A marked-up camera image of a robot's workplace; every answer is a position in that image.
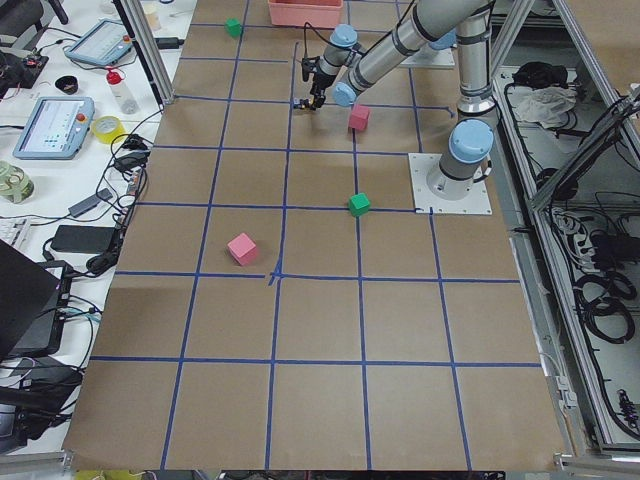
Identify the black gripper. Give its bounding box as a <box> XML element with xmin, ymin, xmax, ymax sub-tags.
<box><xmin>307</xmin><ymin>56</ymin><xmax>331</xmax><ymax>109</ymax></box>

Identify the yellow push button switch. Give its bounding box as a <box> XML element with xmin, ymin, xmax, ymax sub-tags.
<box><xmin>293</xmin><ymin>99</ymin><xmax>315</xmax><ymax>111</ymax></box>

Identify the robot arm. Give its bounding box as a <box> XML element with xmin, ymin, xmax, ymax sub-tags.
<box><xmin>293</xmin><ymin>1</ymin><xmax>495</xmax><ymax>201</ymax></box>

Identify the green foam cube near arm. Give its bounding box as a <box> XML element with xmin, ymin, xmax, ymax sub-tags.
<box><xmin>348</xmin><ymin>192</ymin><xmax>371</xmax><ymax>218</ymax></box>

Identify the pink foam cube centre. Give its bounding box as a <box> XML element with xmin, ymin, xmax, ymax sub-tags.
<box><xmin>348</xmin><ymin>104</ymin><xmax>371</xmax><ymax>132</ymax></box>

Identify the pink foam cube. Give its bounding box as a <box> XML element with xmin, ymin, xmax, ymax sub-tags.
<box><xmin>227</xmin><ymin>233</ymin><xmax>259</xmax><ymax>266</ymax></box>
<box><xmin>348</xmin><ymin>104</ymin><xmax>371</xmax><ymax>132</ymax></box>

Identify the pink plastic bin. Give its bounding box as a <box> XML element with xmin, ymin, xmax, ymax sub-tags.
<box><xmin>268</xmin><ymin>0</ymin><xmax>344</xmax><ymax>28</ymax></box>

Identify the green foam cube at edge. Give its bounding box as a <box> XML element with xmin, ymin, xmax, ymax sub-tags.
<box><xmin>224</xmin><ymin>17</ymin><xmax>243</xmax><ymax>38</ymax></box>

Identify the pink foam cube far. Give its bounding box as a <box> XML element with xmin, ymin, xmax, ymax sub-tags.
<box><xmin>227</xmin><ymin>233</ymin><xmax>259</xmax><ymax>266</ymax></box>

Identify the yellow tape roll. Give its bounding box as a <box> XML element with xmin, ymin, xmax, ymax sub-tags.
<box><xmin>90</xmin><ymin>116</ymin><xmax>126</xmax><ymax>144</ymax></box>

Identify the teach pendant upper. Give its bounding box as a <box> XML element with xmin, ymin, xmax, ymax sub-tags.
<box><xmin>64</xmin><ymin>19</ymin><xmax>132</xmax><ymax>67</ymax></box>

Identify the teach pendant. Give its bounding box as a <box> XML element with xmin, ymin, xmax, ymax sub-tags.
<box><xmin>13</xmin><ymin>97</ymin><xmax>95</xmax><ymax>160</ymax></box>
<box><xmin>64</xmin><ymin>19</ymin><xmax>132</xmax><ymax>67</ymax></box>

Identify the black bowl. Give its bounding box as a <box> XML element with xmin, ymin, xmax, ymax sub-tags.
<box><xmin>54</xmin><ymin>75</ymin><xmax>79</xmax><ymax>95</ymax></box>

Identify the teach pendant lower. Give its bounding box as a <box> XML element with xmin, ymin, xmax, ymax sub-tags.
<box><xmin>13</xmin><ymin>97</ymin><xmax>95</xmax><ymax>160</ymax></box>

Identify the black power adapter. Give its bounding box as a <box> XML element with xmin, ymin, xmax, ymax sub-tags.
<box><xmin>51</xmin><ymin>225</ymin><xmax>116</xmax><ymax>254</ymax></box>

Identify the black laptop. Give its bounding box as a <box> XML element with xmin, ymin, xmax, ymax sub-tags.
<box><xmin>1</xmin><ymin>242</ymin><xmax>71</xmax><ymax>360</ymax></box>

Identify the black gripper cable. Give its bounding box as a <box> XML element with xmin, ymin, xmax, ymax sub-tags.
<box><xmin>300</xmin><ymin>20</ymin><xmax>334</xmax><ymax>84</ymax></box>

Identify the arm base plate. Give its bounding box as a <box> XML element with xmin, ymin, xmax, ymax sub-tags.
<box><xmin>408</xmin><ymin>153</ymin><xmax>492</xmax><ymax>215</ymax></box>
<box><xmin>400</xmin><ymin>45</ymin><xmax>455</xmax><ymax>70</ymax></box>

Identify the aluminium frame post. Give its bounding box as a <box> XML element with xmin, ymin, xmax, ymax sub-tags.
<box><xmin>112</xmin><ymin>0</ymin><xmax>175</xmax><ymax>107</ymax></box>

